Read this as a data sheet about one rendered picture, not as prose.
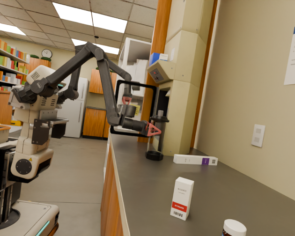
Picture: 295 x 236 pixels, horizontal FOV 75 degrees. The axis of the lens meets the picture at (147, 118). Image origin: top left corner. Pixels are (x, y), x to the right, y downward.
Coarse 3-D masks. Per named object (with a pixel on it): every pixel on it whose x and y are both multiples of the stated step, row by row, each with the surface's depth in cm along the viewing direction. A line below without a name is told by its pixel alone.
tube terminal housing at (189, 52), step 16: (176, 48) 120; (192, 48) 118; (176, 64) 117; (192, 64) 119; (176, 80) 118; (192, 80) 123; (176, 96) 118; (192, 96) 127; (176, 112) 119; (192, 112) 132; (176, 128) 120; (192, 128) 137; (176, 144) 121
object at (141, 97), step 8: (120, 88) 140; (128, 88) 141; (136, 88) 143; (144, 88) 144; (120, 96) 140; (128, 96) 142; (136, 96) 143; (144, 96) 145; (152, 96) 147; (120, 104) 141; (136, 104) 144; (144, 104) 146; (120, 112) 142; (136, 112) 145; (144, 112) 146; (120, 128) 143
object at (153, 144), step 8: (152, 120) 104; (168, 120) 104; (152, 128) 104; (160, 128) 103; (152, 136) 104; (160, 136) 103; (152, 144) 104; (160, 144) 104; (152, 152) 104; (160, 152) 105
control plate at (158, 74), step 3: (156, 69) 125; (150, 72) 140; (153, 72) 135; (153, 75) 140; (156, 75) 133; (159, 75) 128; (156, 78) 138; (159, 78) 132; (162, 78) 127; (156, 81) 143
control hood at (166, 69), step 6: (162, 60) 115; (150, 66) 133; (156, 66) 122; (162, 66) 115; (168, 66) 116; (174, 66) 117; (162, 72) 120; (168, 72) 116; (174, 72) 117; (168, 78) 118
